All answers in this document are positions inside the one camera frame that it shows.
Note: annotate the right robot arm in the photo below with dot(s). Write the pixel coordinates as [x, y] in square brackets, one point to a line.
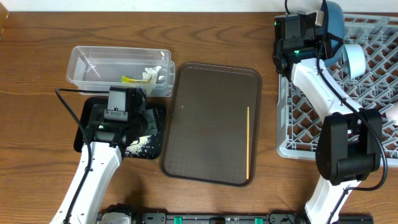
[349, 145]

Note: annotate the black plastic bin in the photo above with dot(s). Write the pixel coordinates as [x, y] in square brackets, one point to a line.
[93, 111]

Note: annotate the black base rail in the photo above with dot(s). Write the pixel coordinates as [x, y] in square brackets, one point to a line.
[217, 218]

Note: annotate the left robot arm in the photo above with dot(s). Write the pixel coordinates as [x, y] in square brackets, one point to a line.
[110, 122]

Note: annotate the wooden chopstick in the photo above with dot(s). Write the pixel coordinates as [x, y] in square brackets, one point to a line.
[247, 143]

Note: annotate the grey dishwasher rack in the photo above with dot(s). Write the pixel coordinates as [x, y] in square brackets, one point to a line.
[298, 125]

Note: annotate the brown serving tray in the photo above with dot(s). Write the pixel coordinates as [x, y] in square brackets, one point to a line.
[205, 135]

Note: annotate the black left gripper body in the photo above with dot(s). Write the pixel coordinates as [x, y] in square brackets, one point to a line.
[134, 116]

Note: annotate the yellow green snack wrapper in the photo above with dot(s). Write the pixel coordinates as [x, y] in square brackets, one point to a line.
[131, 80]

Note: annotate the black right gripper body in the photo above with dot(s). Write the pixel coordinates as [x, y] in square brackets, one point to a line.
[312, 46]

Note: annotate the clear plastic bin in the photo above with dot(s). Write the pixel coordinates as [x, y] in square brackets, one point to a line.
[99, 68]

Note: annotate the light blue bowl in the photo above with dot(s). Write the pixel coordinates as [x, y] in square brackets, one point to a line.
[354, 55]

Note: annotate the white tissue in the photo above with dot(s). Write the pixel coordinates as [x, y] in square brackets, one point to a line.
[150, 77]

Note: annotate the white cup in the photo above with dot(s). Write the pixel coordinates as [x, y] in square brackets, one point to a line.
[392, 113]

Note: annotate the dark blue plate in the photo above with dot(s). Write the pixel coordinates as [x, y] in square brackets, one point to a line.
[333, 20]

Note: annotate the spilled white rice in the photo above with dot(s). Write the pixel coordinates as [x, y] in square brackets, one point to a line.
[145, 147]

